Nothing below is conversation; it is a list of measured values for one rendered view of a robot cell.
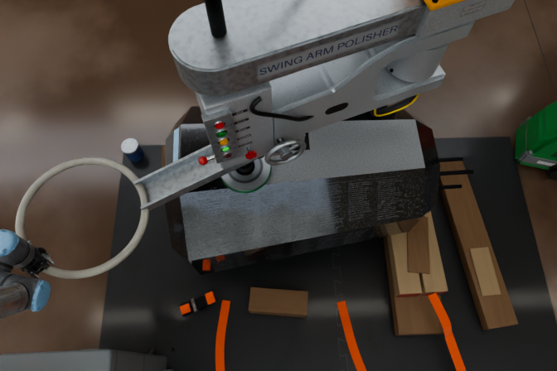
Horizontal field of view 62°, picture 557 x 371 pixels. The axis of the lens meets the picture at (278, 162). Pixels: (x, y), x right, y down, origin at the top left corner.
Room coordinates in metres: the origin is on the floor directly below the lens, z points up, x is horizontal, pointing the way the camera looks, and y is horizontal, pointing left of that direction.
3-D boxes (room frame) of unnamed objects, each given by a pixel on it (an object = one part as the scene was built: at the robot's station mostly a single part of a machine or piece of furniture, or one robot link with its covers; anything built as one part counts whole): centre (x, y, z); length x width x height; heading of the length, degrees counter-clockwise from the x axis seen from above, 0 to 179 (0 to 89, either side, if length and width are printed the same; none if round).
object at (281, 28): (0.90, -0.19, 1.60); 0.96 x 0.25 x 0.17; 109
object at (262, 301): (0.33, 0.02, 0.07); 0.30 x 0.12 x 0.12; 84
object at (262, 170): (0.78, 0.14, 0.82); 0.21 x 0.21 x 0.01
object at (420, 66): (1.00, -0.48, 1.32); 0.19 x 0.19 x 0.20
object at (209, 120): (0.65, 0.17, 1.35); 0.08 x 0.03 x 0.28; 109
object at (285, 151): (0.71, -0.01, 1.18); 0.15 x 0.10 x 0.15; 109
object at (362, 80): (0.90, -0.23, 1.28); 0.74 x 0.23 x 0.49; 109
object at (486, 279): (0.46, -1.08, 0.10); 0.25 x 0.10 x 0.01; 3
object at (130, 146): (1.24, 0.88, 0.08); 0.10 x 0.10 x 0.13
